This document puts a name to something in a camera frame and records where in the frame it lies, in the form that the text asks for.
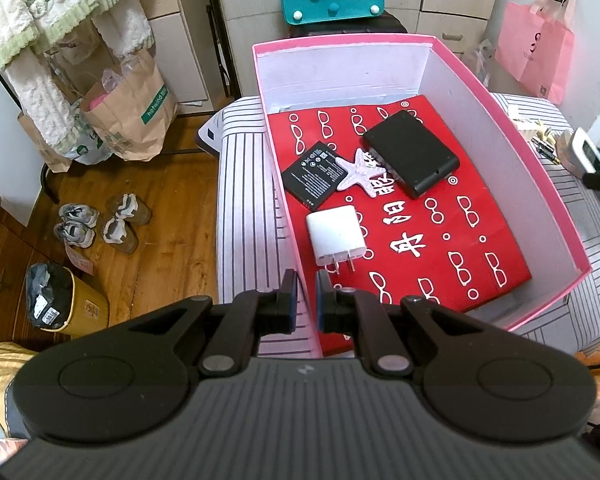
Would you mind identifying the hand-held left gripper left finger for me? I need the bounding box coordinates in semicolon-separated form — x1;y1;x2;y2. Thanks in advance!
127;269;298;377

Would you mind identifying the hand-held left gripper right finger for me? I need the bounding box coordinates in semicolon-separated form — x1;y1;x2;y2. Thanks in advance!
316;270;486;377

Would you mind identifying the white portable router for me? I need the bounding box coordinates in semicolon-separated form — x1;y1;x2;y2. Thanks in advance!
562;129;600;178

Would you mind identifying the white charger plug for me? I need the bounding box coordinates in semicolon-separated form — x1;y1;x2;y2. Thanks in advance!
306;205;368;275

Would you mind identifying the yellow starfish hair clip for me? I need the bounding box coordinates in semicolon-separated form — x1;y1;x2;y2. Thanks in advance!
514;119;551;143

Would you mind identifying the pink cardboard storage box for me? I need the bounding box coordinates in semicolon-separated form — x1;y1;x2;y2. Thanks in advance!
251;34;593;357

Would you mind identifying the black phone battery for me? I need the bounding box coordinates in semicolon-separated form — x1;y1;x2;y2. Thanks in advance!
281;141;350;213

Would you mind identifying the purple starfish hair clip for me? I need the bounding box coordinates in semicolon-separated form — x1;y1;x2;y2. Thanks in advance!
334;149;393;200

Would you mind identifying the black hard drive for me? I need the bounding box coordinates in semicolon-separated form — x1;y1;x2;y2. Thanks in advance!
362;110;461;199

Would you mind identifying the red glasses-print paper bag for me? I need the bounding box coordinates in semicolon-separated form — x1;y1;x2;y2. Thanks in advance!
266;94;532;356

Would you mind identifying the pink shopping bag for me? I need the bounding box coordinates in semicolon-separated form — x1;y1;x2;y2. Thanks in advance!
495;0;576;105

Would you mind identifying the tan furry slipper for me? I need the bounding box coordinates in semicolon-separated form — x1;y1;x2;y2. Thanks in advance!
106;194;153;226
102;217;140;253

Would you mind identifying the yellow trash bin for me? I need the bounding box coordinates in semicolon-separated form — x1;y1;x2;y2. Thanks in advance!
25;263;110;337

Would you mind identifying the grey white sneaker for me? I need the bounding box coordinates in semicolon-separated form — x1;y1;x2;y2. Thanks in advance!
54;220;97;249
60;204;100;227

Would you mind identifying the brown paper bag green label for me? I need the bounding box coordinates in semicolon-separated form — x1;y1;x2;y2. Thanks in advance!
80;49;180;162

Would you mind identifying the green white plastic bag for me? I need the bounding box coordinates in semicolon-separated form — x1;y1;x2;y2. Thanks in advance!
60;120;113;166

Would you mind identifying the black clothes rack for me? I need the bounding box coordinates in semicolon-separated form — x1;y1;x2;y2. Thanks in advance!
0;0;236;206

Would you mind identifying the beige wardrobe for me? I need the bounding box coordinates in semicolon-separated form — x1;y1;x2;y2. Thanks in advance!
212;0;506;101

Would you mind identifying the plain brown paper bag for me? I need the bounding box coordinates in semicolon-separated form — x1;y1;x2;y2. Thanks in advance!
16;110;73;173

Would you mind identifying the tall cardboard box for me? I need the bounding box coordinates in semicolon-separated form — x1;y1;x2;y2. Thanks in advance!
142;0;208;106

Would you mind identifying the wooden nightstand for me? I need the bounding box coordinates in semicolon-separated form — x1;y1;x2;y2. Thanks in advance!
0;192;31;346

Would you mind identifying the orange yellow cloth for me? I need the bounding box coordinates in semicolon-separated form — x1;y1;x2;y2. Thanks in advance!
0;342;37;461

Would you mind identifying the white fluffy robe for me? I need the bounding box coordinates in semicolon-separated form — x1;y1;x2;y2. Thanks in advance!
0;0;156;161

